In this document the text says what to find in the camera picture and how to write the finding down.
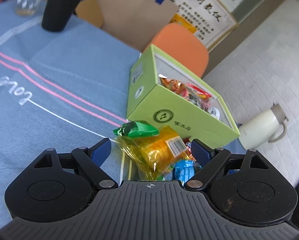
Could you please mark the red-sealed cracker packet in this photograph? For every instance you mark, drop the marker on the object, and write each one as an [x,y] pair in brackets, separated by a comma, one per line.
[201,98]

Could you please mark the cream thermos jug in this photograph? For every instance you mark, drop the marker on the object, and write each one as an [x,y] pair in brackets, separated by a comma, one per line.
[269,126]

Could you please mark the Chinese text poster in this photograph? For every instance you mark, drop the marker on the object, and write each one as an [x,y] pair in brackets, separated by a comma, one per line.
[208,20]

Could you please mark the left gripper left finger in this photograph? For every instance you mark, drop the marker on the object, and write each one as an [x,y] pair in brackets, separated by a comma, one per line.
[90,161]

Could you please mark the black tumbler cup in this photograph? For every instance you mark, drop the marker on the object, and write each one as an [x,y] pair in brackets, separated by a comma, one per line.
[57,14]

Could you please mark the blue plaid tablecloth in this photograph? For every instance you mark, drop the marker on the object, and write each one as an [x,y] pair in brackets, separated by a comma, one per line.
[59,90]

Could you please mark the red peanut snack bag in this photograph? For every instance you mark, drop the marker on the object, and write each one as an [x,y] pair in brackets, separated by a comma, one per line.
[175,86]

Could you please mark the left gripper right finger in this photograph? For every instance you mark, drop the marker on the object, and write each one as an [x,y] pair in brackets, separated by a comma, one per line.
[211,162]

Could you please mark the green snack packet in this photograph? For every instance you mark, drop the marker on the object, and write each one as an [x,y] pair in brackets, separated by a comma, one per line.
[136,129]

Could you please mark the green cardboard box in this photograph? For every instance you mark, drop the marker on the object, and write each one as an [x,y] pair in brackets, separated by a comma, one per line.
[150,101]

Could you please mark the blue wafer snack packet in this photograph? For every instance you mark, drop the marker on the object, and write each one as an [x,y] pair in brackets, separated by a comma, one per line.
[184,170]

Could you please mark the orange bread clear packet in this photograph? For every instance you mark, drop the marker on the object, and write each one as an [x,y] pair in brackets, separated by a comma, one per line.
[155,156]

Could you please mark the orange chair back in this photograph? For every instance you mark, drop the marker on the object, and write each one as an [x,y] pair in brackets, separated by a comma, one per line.
[183,46]

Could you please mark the brown paper bag blue handles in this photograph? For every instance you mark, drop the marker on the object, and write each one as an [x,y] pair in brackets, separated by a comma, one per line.
[136,22]

